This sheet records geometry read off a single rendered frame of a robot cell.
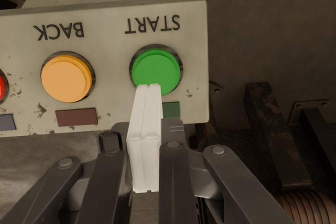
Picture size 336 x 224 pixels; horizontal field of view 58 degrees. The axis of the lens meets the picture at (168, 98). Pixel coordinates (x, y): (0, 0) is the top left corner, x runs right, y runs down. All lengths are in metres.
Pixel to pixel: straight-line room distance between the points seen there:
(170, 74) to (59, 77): 0.09
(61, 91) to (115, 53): 0.05
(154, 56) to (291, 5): 0.77
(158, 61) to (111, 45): 0.04
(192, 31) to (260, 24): 0.73
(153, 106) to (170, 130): 0.02
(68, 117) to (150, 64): 0.09
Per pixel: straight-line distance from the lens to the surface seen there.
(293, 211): 0.81
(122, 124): 0.17
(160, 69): 0.25
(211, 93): 1.10
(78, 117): 0.28
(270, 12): 0.97
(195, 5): 0.25
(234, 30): 0.96
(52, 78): 0.27
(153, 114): 0.15
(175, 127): 0.16
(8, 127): 0.31
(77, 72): 0.26
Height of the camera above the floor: 0.80
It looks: 47 degrees down
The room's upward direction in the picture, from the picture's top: 177 degrees clockwise
